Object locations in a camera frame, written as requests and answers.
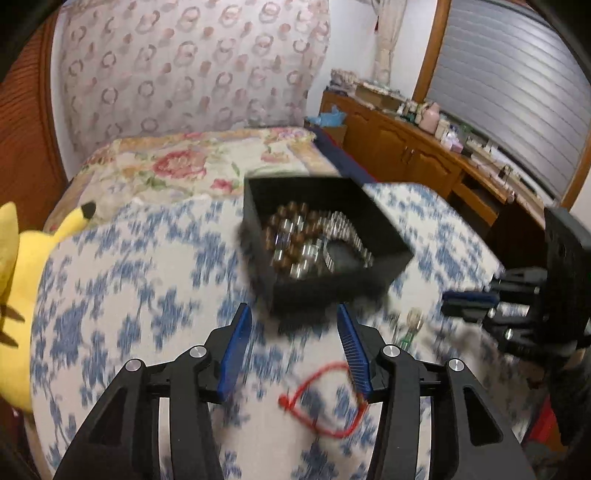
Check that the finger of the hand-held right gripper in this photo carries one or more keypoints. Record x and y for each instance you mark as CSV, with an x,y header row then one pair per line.
x,y
461,312
471,297

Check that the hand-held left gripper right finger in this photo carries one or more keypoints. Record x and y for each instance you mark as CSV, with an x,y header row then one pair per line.
x,y
353,355

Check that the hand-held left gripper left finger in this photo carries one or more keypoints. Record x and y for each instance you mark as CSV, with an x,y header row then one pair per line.
x,y
236,353

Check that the black square storage box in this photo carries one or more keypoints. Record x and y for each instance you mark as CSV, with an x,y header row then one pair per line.
x,y
323,290

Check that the small green glass bottle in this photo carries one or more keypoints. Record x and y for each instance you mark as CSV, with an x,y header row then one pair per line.
x,y
411,330

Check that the blue floral tablecloth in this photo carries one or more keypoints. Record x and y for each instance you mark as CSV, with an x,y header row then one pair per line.
x,y
138,300

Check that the pink tissue box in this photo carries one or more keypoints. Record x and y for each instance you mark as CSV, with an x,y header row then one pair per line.
x,y
455,144

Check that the long wooden cabinet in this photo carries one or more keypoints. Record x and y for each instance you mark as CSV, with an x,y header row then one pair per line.
x,y
401,143

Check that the white jar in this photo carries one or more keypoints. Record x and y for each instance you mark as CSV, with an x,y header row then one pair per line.
x,y
442,129

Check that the pink thermos jug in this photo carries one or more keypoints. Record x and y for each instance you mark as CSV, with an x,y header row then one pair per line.
x,y
429,117

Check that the dark blue bed sheet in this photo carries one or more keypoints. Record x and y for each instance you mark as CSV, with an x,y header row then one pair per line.
x,y
341,154

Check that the floral bedspread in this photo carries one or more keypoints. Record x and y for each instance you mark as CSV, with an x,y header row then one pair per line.
x,y
184,161

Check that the grey window blind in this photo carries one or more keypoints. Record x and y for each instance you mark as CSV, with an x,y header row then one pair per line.
x,y
512,83

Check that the yellow plush toy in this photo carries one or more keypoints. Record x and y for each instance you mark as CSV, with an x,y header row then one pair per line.
x,y
32,286

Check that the open cardboard box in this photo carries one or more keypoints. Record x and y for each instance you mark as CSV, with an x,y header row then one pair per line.
x,y
376,98

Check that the blue plastic bag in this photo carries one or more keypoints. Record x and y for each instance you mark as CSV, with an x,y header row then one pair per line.
x,y
328,117

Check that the pile of patterned cloth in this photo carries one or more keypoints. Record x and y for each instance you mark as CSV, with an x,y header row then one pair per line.
x,y
346,79

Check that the tied beige curtain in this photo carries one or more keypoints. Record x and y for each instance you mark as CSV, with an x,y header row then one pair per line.
x,y
388,41

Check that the circle-patterned pillow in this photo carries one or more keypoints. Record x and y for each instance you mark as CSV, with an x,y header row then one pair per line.
x,y
184,69

